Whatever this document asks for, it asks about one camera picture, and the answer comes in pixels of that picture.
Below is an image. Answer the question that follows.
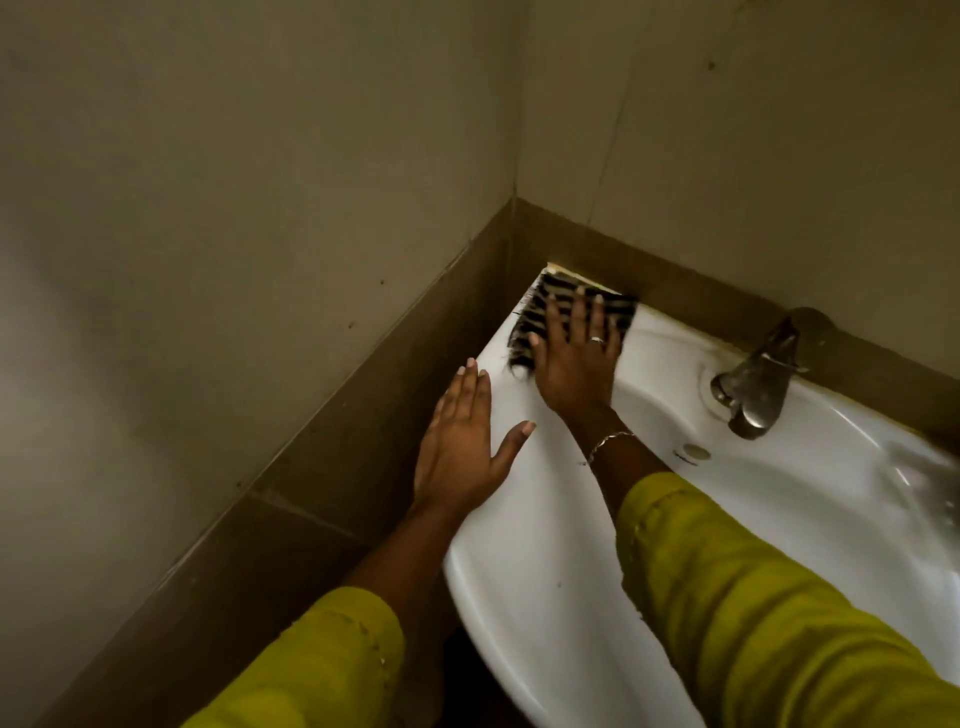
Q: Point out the person's left hand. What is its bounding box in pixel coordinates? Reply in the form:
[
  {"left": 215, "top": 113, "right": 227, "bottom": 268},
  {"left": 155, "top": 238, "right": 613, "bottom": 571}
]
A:
[{"left": 411, "top": 357, "right": 538, "bottom": 520}]

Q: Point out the person's right hand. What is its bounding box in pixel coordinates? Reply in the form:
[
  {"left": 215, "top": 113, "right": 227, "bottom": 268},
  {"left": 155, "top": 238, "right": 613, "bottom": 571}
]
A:
[{"left": 528, "top": 287, "right": 624, "bottom": 423}]

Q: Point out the black striped cleaning cloth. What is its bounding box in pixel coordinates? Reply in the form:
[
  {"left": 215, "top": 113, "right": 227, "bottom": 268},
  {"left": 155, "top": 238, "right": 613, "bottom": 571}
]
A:
[{"left": 507, "top": 270, "right": 639, "bottom": 375}]

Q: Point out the person's left forearm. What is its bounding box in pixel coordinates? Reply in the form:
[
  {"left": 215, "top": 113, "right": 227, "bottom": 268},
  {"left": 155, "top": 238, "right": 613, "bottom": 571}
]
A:
[{"left": 180, "top": 501, "right": 470, "bottom": 728}]

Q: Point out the person's right forearm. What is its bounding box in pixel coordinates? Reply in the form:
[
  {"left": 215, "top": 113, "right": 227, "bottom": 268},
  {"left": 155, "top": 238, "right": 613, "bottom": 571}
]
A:
[{"left": 561, "top": 405, "right": 960, "bottom": 728}]

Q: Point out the white ceramic wash basin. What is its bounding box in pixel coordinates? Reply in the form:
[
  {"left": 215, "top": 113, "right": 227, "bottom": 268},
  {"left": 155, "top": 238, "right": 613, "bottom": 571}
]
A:
[{"left": 441, "top": 262, "right": 960, "bottom": 728}]

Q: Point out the metal basin tap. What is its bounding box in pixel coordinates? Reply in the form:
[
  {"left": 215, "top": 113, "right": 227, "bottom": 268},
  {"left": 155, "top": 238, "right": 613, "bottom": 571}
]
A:
[{"left": 709, "top": 306, "right": 835, "bottom": 442}]

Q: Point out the silver wrist bracelet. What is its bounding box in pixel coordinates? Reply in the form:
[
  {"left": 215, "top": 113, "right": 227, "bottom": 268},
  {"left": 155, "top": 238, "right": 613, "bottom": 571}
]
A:
[{"left": 579, "top": 429, "right": 638, "bottom": 468}]

